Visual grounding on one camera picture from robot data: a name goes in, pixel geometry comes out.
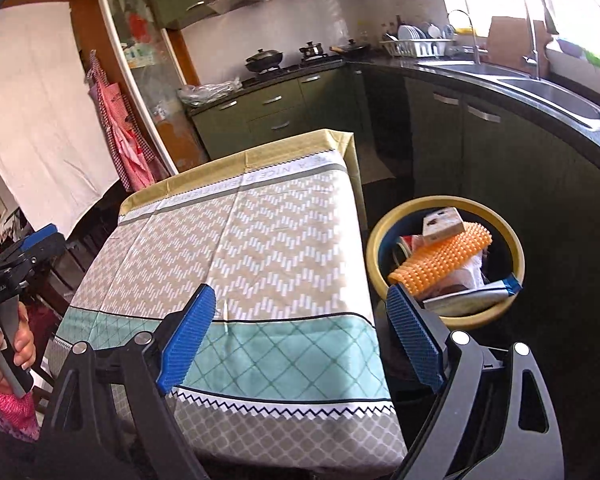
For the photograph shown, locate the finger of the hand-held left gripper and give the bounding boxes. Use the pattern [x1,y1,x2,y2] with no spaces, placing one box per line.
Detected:
[20,224,60,252]

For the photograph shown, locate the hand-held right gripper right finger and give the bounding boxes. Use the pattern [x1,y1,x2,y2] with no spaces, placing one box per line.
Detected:
[386,284,566,480]

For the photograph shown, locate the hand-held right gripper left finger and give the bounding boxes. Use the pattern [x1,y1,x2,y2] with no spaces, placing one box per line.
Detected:
[35,284,217,480]

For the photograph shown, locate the yellow-rimmed dark bin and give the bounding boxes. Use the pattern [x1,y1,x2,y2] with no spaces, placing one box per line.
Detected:
[367,196,526,331]

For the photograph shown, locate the white blue snack wrapper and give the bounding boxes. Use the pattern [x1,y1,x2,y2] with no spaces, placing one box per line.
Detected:
[422,274,523,317]

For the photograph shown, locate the orange ribbed foam sleeve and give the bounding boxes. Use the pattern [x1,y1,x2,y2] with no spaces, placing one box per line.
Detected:
[387,220,493,301]

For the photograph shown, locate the small red white carton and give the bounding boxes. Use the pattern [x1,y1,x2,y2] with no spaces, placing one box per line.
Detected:
[422,207,466,246]

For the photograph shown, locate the person's left forearm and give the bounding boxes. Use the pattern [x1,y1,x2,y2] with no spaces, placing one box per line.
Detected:
[0,367,41,443]

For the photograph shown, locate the dark wooden chair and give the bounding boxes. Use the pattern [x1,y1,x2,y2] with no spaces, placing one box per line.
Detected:
[25,180,126,321]

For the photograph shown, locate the white hanging cloth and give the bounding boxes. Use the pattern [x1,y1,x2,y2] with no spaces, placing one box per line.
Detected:
[0,2,121,238]

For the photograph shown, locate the patterned tablecloth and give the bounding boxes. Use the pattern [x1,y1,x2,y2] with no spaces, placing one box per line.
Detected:
[47,130,408,471]

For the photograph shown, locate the red checked apron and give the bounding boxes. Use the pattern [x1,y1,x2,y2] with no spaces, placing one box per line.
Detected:
[84,50,157,192]

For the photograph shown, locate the green base cabinets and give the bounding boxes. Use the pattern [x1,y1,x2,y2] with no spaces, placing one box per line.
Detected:
[187,57,600,331]

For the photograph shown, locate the glass sliding door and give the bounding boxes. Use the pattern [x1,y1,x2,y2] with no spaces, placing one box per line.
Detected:
[92,0,201,176]

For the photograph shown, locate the clear plastic bags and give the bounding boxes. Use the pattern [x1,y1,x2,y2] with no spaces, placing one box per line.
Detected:
[177,77,242,107]

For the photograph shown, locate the steel double sink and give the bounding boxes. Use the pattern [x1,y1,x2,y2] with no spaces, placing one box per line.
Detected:
[417,60,600,128]

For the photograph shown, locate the black wok with lid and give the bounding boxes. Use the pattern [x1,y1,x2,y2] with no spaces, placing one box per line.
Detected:
[244,48,285,73]

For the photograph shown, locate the white dish rack with dishes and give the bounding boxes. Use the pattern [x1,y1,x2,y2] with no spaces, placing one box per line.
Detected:
[379,22,458,58]

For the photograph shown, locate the black gas stove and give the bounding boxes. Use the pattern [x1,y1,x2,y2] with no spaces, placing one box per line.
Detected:
[240,57,346,81]

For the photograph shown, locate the black frying pan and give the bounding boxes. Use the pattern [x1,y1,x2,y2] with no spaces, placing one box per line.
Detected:
[330,39,372,56]

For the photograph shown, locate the small curved faucet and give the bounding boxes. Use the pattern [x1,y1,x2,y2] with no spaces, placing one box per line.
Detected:
[447,9,482,65]

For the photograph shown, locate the wooden cutting board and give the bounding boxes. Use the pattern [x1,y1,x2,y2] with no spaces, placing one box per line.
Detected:
[486,16,551,63]

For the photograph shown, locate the tall steel faucet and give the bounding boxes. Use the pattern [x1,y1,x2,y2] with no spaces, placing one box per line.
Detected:
[521,0,556,81]

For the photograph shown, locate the grey bowl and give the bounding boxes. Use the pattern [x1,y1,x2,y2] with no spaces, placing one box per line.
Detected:
[555,37,586,58]

